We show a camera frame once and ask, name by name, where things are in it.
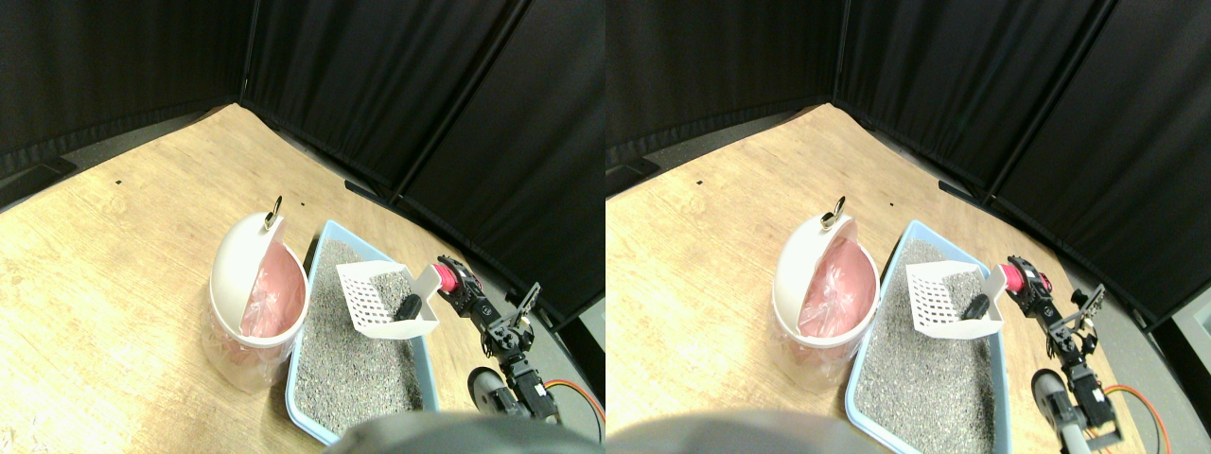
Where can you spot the blue litter tray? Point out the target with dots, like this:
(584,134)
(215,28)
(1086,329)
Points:
(918,388)
(350,378)

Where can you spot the black curtain stand pole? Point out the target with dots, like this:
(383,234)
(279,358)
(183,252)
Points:
(251,47)
(1052,98)
(461,98)
(842,47)

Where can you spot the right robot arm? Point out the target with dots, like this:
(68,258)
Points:
(1088,392)
(530,388)

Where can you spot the white bin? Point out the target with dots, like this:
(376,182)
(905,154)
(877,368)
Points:
(236,265)
(799,265)

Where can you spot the black bracket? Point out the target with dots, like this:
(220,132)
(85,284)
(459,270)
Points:
(1090,301)
(525,301)

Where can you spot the black lump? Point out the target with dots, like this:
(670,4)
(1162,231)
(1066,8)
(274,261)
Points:
(409,308)
(976,308)

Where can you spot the black curtain stand foot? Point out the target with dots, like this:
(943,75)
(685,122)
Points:
(43,173)
(629,168)
(960,189)
(369,189)

